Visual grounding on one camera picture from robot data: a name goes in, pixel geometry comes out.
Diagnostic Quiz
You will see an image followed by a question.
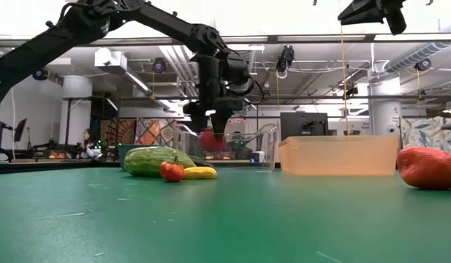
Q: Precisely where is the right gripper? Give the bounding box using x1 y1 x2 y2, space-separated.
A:
337 0 408 36

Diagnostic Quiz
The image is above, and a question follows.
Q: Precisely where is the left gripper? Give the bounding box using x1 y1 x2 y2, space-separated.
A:
183 54 244 142

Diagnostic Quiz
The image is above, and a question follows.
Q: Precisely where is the large red strawberry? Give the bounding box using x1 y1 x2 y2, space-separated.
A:
198 129 227 153

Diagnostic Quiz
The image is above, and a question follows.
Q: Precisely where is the dark green zucchini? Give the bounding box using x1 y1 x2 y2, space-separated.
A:
190 156 216 169

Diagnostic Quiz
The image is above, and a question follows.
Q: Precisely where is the small yellow squash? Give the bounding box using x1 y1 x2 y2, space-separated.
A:
183 166 218 180

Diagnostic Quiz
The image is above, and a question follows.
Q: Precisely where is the small red tomato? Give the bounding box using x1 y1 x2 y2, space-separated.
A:
159 156 185 183

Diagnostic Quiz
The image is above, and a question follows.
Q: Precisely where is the light green cucumber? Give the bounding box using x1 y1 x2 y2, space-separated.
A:
123 145 197 179

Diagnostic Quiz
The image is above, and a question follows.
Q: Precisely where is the long red pepper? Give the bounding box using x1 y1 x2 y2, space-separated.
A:
396 146 451 191

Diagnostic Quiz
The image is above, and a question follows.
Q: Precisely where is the colourful geometric tapestry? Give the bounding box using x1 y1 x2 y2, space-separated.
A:
134 118 179 147

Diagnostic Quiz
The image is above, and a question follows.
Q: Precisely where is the clear plastic bin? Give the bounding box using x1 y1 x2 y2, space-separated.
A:
173 123 279 172

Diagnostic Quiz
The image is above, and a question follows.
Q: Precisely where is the black hanging ceiling device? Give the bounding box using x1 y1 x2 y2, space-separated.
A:
344 78 360 99
275 45 295 74

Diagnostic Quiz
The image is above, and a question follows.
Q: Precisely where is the black computer monitor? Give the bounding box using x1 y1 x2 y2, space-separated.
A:
279 112 329 142

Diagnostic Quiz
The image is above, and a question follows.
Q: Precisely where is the grey-blue plastic bin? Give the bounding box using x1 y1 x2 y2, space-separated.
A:
118 143 167 171

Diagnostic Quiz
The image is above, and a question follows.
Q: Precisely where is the orange brown patterned tapestry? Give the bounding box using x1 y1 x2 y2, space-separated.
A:
99 119 137 146

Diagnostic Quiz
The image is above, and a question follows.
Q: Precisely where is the black horizontal pipe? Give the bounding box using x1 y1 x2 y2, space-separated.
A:
118 94 451 102

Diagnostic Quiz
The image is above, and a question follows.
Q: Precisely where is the green table mat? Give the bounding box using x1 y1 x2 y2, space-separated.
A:
0 166 451 263

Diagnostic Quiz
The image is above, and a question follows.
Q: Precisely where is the person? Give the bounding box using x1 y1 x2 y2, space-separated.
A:
80 128 102 159

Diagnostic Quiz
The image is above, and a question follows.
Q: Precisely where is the blue leaf pattern tapestry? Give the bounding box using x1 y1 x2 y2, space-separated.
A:
400 116 451 154

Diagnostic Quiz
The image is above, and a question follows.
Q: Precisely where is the wooden tray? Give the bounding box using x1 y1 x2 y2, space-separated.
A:
278 135 400 177

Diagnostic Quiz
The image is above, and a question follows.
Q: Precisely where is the black tilted monitor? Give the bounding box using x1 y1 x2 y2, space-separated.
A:
13 118 28 142

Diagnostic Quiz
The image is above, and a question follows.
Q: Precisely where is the silver overhead frame beam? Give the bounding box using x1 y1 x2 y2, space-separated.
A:
0 33 451 47

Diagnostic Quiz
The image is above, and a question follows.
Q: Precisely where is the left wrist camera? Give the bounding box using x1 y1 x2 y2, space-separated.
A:
229 54 256 95

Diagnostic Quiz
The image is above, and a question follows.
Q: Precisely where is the yellow hanging cord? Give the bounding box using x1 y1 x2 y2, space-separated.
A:
339 24 349 136

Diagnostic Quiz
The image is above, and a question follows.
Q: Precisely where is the silver ribbed air duct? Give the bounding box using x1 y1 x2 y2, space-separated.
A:
384 40 451 73

